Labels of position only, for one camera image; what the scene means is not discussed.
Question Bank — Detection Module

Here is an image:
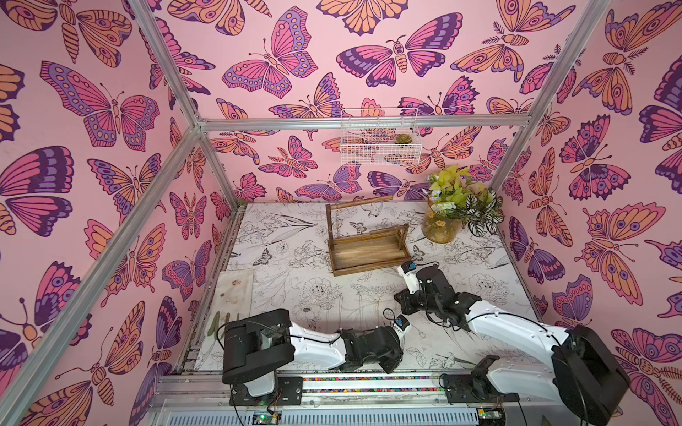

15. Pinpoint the wooden jewelry display stand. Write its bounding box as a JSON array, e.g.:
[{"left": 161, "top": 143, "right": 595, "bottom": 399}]
[{"left": 325, "top": 195, "right": 411, "bottom": 277}]

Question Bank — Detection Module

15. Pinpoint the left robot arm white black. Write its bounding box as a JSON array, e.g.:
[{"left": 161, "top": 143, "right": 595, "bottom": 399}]
[{"left": 214, "top": 309, "right": 411, "bottom": 408}]

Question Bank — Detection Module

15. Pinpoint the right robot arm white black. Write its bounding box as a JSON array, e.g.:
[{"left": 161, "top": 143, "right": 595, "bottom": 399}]
[{"left": 394, "top": 261, "right": 630, "bottom": 425}]

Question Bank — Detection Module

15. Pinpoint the glass vase with plants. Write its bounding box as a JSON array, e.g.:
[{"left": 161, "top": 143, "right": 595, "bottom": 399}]
[{"left": 422, "top": 165, "right": 504, "bottom": 244}]

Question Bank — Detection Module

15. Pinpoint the white gardening glove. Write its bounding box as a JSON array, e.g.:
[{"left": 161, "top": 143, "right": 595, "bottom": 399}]
[{"left": 204, "top": 269, "right": 254, "bottom": 337}]

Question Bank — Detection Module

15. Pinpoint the small succulent in basket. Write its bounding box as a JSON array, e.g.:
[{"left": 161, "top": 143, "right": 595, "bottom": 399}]
[{"left": 395, "top": 134, "right": 413, "bottom": 145}]

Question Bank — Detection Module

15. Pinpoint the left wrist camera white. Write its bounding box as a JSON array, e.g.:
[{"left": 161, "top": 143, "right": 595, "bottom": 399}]
[{"left": 392, "top": 314, "right": 411, "bottom": 338}]

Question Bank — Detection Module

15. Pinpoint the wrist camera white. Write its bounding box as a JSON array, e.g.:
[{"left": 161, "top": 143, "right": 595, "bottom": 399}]
[
  {"left": 392, "top": 314, "right": 411, "bottom": 338},
  {"left": 397, "top": 260, "right": 420, "bottom": 295}
]

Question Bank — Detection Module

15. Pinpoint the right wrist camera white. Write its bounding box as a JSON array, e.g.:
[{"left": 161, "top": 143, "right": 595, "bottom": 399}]
[{"left": 397, "top": 260, "right": 420, "bottom": 295}]

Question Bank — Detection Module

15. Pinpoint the white wire wall basket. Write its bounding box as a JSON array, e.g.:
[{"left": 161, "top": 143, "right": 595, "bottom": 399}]
[{"left": 339, "top": 115, "right": 423, "bottom": 168}]

